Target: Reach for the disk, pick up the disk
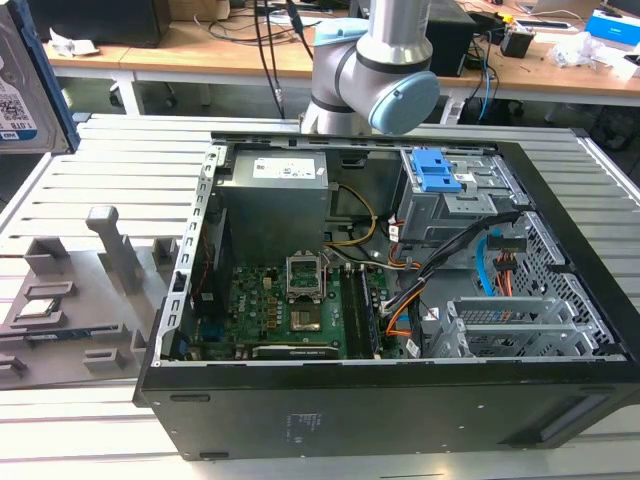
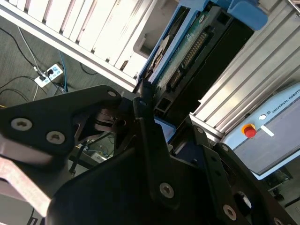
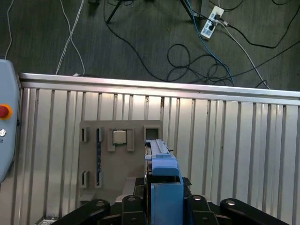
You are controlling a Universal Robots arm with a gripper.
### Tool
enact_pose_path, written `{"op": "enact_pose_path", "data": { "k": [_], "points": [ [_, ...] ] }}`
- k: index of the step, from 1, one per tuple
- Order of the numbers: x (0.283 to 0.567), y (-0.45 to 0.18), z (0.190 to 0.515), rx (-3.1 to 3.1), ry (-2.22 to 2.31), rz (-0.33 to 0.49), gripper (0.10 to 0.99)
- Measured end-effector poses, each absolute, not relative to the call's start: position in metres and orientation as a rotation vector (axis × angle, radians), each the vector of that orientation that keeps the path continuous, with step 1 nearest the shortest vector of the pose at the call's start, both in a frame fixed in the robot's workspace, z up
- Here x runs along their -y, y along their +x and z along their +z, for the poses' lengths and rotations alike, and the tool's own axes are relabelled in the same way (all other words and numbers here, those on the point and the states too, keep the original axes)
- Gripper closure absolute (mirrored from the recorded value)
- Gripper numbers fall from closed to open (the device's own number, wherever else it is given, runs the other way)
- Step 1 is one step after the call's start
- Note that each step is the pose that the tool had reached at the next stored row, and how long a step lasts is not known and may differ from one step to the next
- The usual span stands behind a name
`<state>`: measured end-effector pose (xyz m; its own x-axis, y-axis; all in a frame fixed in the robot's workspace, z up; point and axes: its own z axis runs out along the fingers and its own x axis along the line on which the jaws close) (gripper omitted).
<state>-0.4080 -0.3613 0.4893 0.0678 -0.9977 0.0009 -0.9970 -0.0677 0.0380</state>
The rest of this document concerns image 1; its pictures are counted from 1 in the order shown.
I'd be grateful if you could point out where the hard disk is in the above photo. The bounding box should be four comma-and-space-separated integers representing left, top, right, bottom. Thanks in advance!
0, 0, 81, 155

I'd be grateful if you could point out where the black RAM stick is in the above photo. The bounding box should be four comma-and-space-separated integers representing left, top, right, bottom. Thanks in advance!
359, 269, 384, 359

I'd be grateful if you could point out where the grey power supply unit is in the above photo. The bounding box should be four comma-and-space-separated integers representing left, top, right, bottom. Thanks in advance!
213, 149, 332, 251

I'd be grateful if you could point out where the orange red power wire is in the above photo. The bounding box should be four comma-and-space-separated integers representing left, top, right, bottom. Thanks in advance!
486, 235, 529, 297

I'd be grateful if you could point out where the large black box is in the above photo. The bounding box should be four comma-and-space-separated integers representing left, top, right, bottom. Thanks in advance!
29, 0, 172, 49

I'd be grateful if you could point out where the grey parts rack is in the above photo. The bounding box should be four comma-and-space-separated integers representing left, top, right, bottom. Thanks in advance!
0, 204, 177, 392

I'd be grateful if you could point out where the silver CPU chip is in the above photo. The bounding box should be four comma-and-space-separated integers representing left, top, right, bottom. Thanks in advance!
17, 298, 64, 321

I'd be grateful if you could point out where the blue white carton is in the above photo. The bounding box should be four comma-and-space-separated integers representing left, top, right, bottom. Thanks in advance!
583, 8, 640, 52

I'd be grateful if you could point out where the small black box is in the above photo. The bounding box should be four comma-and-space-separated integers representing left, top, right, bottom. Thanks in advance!
499, 27, 535, 59

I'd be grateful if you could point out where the metal disk bay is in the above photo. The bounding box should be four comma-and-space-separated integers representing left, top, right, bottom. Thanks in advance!
419, 209, 619, 360

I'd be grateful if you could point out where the blue hanging cable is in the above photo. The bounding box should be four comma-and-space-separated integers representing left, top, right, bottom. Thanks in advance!
477, 27, 499, 124

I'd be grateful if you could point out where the black open PC case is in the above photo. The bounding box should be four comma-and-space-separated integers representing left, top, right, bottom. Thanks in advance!
132, 127, 640, 462

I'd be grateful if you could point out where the RAM stick blue label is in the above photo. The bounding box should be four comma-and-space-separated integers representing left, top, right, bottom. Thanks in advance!
0, 328, 121, 344

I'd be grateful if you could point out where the grey metal drive cage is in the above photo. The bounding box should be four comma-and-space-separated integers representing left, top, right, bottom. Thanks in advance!
396, 148, 529, 247

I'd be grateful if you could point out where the black hanging cable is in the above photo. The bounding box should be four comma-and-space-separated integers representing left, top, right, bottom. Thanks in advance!
252, 0, 315, 120

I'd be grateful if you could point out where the black wire bundle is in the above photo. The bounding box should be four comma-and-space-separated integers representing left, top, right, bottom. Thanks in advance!
382, 208, 524, 317

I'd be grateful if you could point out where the orange wire bundle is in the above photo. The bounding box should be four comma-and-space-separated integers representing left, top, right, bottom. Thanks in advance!
383, 288, 427, 337

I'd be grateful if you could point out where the crumpled clear plastic bag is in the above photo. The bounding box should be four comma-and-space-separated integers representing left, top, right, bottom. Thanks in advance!
548, 33, 627, 69

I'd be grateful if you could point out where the black graphics card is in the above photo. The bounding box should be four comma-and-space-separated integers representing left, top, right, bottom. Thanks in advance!
251, 342, 342, 360

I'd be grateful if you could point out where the wooden desk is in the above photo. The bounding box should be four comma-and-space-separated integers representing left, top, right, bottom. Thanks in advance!
42, 0, 640, 117

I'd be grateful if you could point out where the yellow wire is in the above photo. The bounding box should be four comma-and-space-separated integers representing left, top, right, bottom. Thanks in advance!
323, 183, 380, 247

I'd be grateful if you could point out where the metal socket cover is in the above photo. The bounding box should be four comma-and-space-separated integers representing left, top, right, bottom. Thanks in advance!
283, 253, 327, 305

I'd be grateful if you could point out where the pale blue data wire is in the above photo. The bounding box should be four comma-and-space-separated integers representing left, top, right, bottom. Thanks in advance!
476, 233, 502, 302

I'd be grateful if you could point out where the crumpled white paper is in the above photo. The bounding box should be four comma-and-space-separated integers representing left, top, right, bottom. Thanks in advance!
48, 28, 100, 57

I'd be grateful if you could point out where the blue plastic drive latch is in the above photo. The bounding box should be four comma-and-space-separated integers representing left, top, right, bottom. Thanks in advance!
411, 148, 464, 195

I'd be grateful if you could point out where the green motherboard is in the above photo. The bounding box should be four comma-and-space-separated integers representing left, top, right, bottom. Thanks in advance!
192, 263, 396, 361

